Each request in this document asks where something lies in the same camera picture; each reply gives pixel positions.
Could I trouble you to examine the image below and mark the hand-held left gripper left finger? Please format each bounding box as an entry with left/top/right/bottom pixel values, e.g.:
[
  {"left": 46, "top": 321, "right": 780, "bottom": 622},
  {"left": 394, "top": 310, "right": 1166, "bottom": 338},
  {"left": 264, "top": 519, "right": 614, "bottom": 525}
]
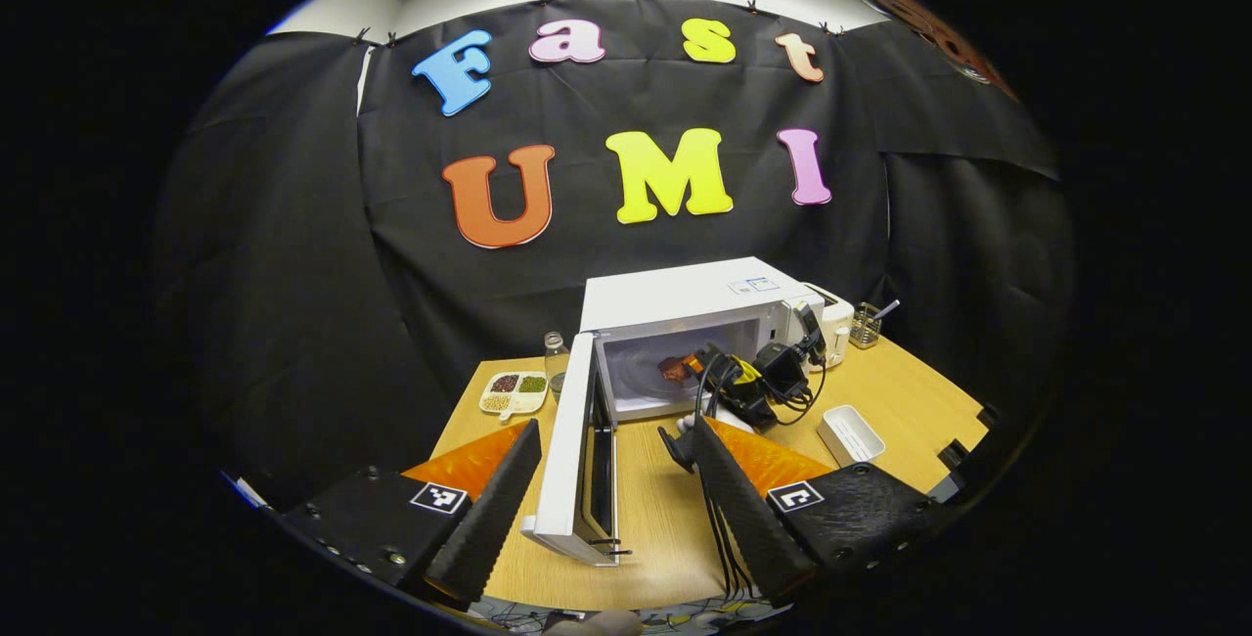
[{"left": 279, "top": 418, "right": 542, "bottom": 610}]

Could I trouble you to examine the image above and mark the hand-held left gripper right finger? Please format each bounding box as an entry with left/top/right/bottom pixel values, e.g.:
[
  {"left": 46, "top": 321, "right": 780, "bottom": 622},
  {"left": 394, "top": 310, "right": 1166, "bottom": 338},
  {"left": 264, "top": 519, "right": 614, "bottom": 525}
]
[{"left": 685, "top": 414, "right": 940, "bottom": 603}]

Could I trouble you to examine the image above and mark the white microwave oven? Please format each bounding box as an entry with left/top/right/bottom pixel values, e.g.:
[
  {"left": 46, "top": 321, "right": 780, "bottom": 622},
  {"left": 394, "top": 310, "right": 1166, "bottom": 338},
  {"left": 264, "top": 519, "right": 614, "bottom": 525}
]
[{"left": 520, "top": 256, "right": 827, "bottom": 568}]

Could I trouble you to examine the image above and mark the white toaster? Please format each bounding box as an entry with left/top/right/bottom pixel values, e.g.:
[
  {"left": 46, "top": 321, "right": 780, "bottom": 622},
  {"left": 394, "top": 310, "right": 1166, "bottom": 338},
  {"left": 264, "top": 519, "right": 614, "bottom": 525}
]
[{"left": 802, "top": 282, "right": 856, "bottom": 368}]

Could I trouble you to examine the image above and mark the white rectangular tray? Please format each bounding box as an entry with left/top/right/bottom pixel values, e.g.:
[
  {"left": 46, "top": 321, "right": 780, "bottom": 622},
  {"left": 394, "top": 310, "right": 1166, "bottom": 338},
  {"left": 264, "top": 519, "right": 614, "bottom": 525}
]
[{"left": 817, "top": 405, "right": 887, "bottom": 468}]

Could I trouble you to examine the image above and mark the white sectioned plate with beans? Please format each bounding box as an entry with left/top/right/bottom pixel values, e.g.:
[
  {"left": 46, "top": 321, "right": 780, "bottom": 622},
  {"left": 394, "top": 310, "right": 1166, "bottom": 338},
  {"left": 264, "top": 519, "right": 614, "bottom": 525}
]
[{"left": 478, "top": 371, "right": 549, "bottom": 419}]

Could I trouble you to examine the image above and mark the clear bottle with green label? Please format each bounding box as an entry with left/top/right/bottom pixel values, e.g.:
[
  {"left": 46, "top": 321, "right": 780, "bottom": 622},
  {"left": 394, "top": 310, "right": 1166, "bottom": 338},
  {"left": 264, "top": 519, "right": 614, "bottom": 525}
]
[{"left": 544, "top": 331, "right": 571, "bottom": 400}]

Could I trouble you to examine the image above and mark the black backdrop cloth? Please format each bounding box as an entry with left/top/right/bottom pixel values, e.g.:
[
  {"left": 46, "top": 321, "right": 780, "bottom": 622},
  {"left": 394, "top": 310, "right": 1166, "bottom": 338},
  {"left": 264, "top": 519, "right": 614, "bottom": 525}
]
[{"left": 156, "top": 0, "right": 1077, "bottom": 510}]

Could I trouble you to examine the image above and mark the brown patterned object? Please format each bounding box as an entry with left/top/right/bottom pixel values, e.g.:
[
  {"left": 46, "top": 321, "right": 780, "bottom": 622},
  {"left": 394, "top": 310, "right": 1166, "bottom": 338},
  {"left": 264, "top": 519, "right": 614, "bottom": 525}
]
[{"left": 802, "top": 0, "right": 1018, "bottom": 99}]

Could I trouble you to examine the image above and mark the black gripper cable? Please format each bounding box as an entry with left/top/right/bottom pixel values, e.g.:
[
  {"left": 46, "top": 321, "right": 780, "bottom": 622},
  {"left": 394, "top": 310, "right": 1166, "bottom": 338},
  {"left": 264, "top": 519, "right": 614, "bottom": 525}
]
[{"left": 696, "top": 352, "right": 759, "bottom": 603}]

